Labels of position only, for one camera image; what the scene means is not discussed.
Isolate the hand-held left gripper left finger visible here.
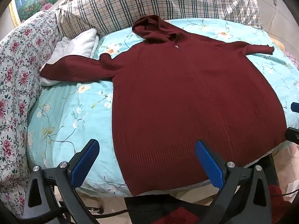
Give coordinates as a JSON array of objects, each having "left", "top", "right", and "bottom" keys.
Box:
[{"left": 22, "top": 139, "right": 101, "bottom": 224}]

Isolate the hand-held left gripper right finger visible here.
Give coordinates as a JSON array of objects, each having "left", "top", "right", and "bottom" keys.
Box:
[{"left": 195, "top": 140, "right": 274, "bottom": 224}]

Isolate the dark red hooded sweater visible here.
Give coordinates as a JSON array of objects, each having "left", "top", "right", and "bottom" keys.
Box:
[{"left": 40, "top": 14, "right": 288, "bottom": 196}]

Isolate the pale pink cloth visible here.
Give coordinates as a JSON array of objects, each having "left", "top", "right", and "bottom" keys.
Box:
[{"left": 276, "top": 142, "right": 299, "bottom": 203}]

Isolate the light blue floral bedsheet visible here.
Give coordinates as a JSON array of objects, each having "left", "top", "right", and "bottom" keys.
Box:
[{"left": 27, "top": 17, "right": 299, "bottom": 197}]

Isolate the red fuzzy cloth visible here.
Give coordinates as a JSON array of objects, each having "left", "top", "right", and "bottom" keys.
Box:
[{"left": 152, "top": 184, "right": 292, "bottom": 224}]

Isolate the yellow cloth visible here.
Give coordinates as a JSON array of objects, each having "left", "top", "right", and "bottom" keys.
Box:
[{"left": 269, "top": 36, "right": 286, "bottom": 52}]

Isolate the pink floral quilt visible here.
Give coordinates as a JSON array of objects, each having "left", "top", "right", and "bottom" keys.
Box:
[{"left": 0, "top": 9, "right": 62, "bottom": 215}]

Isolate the white towel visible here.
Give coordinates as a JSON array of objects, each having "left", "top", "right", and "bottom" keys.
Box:
[{"left": 40, "top": 28, "right": 100, "bottom": 87}]

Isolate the plaid quilt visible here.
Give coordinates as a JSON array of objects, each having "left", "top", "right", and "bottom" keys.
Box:
[{"left": 56, "top": 0, "right": 264, "bottom": 36}]

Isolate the black cable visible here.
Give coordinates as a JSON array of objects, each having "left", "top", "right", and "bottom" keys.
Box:
[
  {"left": 89, "top": 205, "right": 131, "bottom": 218},
  {"left": 269, "top": 190, "right": 298, "bottom": 197}
]

